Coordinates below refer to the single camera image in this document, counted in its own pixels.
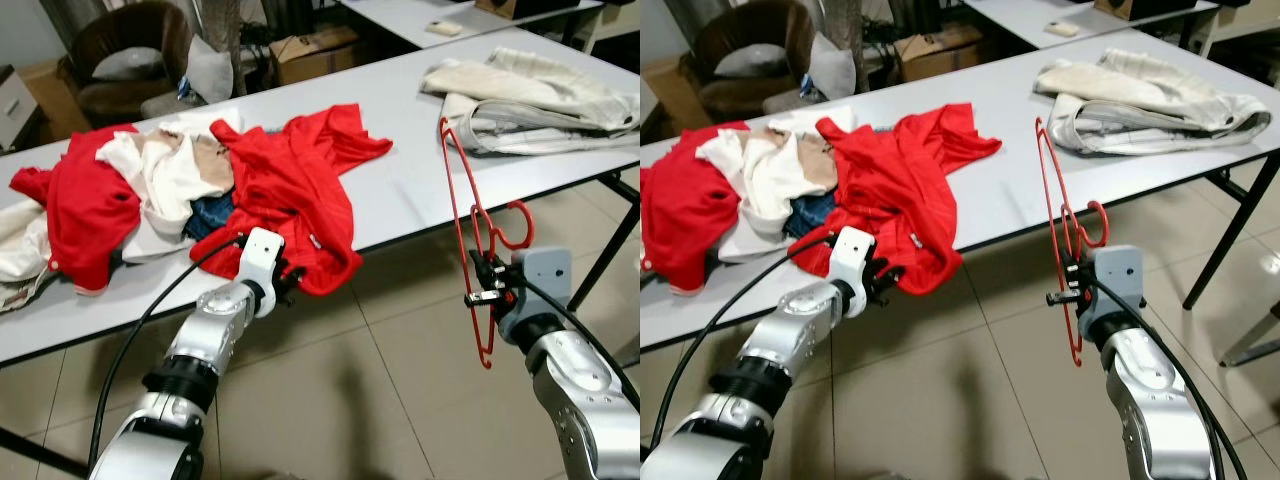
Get brown armchair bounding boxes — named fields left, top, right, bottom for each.
left=690, top=0, right=816, bottom=121
left=60, top=0, right=196, bottom=126

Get white folding table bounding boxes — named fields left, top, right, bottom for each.
left=0, top=25, right=641, bottom=476
left=640, top=28, right=1280, bottom=351

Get grey seat cushion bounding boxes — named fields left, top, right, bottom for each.
left=715, top=43, right=791, bottom=79
left=92, top=47, right=166, bottom=81

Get red plastic hanger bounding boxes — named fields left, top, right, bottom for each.
left=440, top=117, right=536, bottom=369
left=1035, top=117, right=1111, bottom=366

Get off-white crumpled garment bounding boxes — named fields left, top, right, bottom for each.
left=0, top=195, right=61, bottom=313

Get taped cardboard box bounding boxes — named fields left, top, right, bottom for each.
left=893, top=25, right=986, bottom=83
left=268, top=27, right=361, bottom=86

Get blue jeans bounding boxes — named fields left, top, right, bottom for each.
left=185, top=190, right=241, bottom=241
left=785, top=190, right=839, bottom=239

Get tan garment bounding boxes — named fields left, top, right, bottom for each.
left=765, top=128, right=839, bottom=191
left=165, top=130, right=236, bottom=196

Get cream white shirt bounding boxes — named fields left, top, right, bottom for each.
left=695, top=118, right=841, bottom=263
left=97, top=118, right=241, bottom=263

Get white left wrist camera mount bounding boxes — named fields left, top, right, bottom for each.
left=822, top=226, right=878, bottom=319
left=233, top=227, right=286, bottom=319

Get light grey jacket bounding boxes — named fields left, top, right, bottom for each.
left=1058, top=92, right=1273, bottom=158
left=443, top=95, right=641, bottom=158

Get brown textured pole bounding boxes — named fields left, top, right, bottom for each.
left=200, top=0, right=249, bottom=101
left=825, top=0, right=871, bottom=96

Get red knit shirt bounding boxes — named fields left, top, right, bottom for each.
left=790, top=103, right=1004, bottom=298
left=195, top=103, right=394, bottom=298

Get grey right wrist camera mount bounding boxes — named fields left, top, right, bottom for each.
left=1078, top=245, right=1144, bottom=346
left=497, top=248, right=573, bottom=346

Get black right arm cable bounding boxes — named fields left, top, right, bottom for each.
left=515, top=278, right=641, bottom=406
left=1093, top=283, right=1249, bottom=480

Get grey pillow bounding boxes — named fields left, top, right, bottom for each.
left=180, top=35, right=236, bottom=106
left=805, top=30, right=859, bottom=101

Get cream folded garment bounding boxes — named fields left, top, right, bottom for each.
left=1033, top=47, right=1266, bottom=126
left=420, top=47, right=641, bottom=131

